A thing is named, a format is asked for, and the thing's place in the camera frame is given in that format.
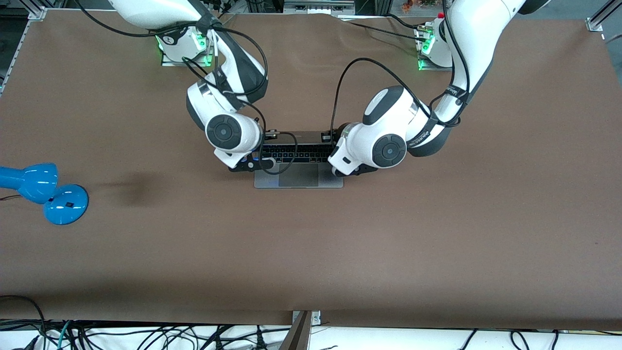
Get grey laptop with black keyboard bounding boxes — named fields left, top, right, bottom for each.
left=254, top=130, right=344, bottom=189

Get brown table cover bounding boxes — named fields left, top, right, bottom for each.
left=0, top=10, right=622, bottom=331

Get grey metal box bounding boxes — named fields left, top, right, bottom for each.
left=283, top=0, right=356, bottom=15

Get white sheet under cover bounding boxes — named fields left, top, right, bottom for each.
left=0, top=318, right=622, bottom=350

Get blue desk lamp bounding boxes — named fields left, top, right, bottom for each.
left=0, top=162, right=89, bottom=226

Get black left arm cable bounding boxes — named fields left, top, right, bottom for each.
left=330, top=0, right=472, bottom=141

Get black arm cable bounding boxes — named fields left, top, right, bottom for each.
left=75, top=0, right=298, bottom=175
left=330, top=0, right=472, bottom=141

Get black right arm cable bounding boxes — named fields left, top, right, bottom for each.
left=75, top=0, right=298, bottom=175

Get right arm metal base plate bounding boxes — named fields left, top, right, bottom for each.
left=161, top=29, right=214, bottom=67

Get long black base cable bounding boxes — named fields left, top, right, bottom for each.
left=340, top=19, right=431, bottom=44

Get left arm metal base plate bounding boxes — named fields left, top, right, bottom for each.
left=415, top=27, right=452, bottom=71

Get short black base cable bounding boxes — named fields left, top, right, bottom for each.
left=386, top=13, right=424, bottom=32

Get black cables at right base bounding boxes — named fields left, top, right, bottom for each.
left=211, top=0, right=239, bottom=18

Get small metal bracket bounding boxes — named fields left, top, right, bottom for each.
left=292, top=310, right=321, bottom=326

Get dark metal post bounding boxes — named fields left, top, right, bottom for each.
left=279, top=311, right=312, bottom=350

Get tangled black cables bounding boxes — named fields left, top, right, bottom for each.
left=29, top=321, right=292, bottom=350

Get aluminium frame rail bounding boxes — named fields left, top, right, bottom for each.
left=0, top=0, right=47, bottom=93
left=586, top=0, right=622, bottom=32

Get teal cable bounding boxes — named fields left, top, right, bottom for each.
left=57, top=320, right=72, bottom=350

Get black looped floor cable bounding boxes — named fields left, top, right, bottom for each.
left=0, top=295, right=47, bottom=341

